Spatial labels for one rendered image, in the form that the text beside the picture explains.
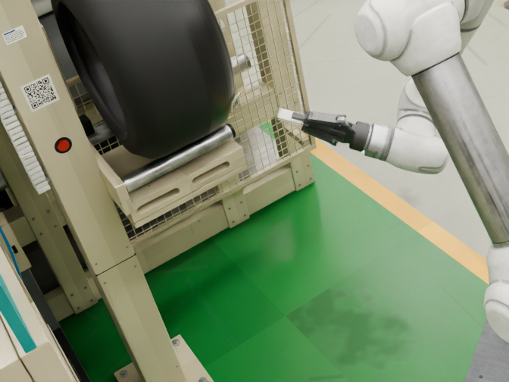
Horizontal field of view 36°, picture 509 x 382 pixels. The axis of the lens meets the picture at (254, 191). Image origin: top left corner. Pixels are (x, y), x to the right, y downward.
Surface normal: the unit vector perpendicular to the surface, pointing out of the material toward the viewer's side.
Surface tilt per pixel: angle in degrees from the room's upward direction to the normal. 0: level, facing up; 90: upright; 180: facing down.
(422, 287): 0
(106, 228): 90
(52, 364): 90
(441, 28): 59
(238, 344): 0
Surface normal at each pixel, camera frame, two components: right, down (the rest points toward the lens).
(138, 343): 0.51, 0.48
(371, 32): -0.87, 0.36
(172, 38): 0.37, 0.10
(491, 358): -0.19, -0.75
